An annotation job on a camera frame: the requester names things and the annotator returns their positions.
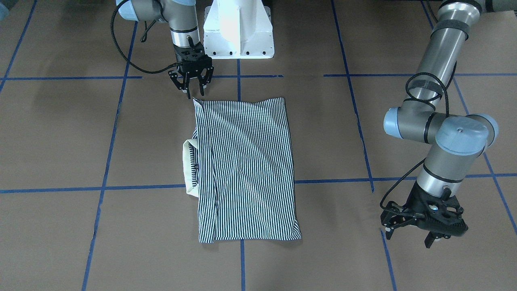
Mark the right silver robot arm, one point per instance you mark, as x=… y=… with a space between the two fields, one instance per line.
x=180 y=15

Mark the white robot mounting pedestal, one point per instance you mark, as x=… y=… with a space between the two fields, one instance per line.
x=239 y=29

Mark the navy white striped polo shirt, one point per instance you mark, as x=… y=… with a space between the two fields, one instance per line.
x=239 y=165

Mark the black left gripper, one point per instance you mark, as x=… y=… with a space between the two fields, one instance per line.
x=415 y=203

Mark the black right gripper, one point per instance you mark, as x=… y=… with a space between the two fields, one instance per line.
x=176 y=76

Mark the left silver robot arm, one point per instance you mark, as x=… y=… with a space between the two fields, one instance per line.
x=424 y=116

